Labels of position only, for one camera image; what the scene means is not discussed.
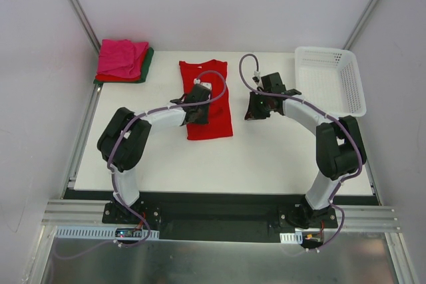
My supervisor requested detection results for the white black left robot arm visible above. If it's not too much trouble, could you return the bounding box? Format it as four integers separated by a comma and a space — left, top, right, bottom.
97, 82, 212, 223

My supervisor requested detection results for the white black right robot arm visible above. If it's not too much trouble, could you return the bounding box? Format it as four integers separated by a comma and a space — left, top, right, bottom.
244, 71, 366, 229

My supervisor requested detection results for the white perforated plastic basket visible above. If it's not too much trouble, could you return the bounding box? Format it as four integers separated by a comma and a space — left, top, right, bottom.
295, 47, 367, 118

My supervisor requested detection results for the folded green t shirt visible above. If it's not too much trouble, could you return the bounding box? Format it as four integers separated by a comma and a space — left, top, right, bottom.
93, 47, 154, 84

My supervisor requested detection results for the folded pink t shirt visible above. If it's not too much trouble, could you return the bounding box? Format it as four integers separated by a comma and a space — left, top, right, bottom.
97, 39, 149, 74

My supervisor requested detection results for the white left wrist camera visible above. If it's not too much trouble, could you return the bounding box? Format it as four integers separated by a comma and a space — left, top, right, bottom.
193, 78, 212, 90

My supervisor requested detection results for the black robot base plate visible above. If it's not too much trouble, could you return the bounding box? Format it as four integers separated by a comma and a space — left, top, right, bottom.
102, 192, 337, 243

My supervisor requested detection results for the white slotted cable duct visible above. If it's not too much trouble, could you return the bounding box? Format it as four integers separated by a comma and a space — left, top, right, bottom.
55, 226, 160, 241

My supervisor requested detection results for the aluminium frame post right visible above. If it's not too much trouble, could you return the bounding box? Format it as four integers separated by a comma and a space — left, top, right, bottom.
342, 0, 381, 51

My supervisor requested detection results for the aluminium frame post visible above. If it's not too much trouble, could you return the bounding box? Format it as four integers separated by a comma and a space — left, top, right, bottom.
342, 0, 381, 51
68, 0, 101, 54

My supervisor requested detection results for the aluminium frame post left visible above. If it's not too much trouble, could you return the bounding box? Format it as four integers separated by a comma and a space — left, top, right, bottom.
68, 0, 101, 54

